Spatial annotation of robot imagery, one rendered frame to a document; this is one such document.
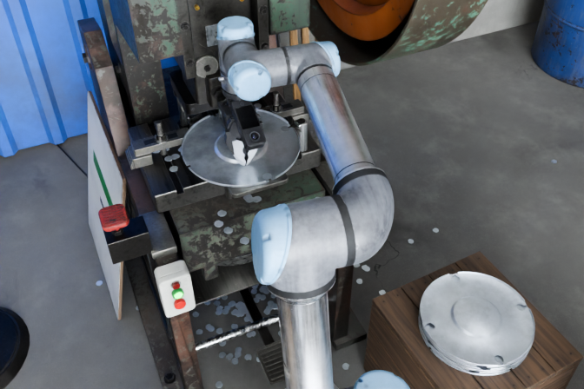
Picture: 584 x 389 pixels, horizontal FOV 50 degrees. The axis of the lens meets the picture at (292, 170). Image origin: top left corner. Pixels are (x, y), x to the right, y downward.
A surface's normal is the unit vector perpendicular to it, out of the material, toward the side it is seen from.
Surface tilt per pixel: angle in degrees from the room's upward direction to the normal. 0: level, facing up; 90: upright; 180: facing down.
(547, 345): 0
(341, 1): 23
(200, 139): 2
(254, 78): 90
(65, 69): 90
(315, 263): 77
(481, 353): 0
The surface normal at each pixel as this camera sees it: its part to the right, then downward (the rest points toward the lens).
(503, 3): 0.40, 0.61
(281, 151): 0.00, -0.73
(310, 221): 0.07, -0.53
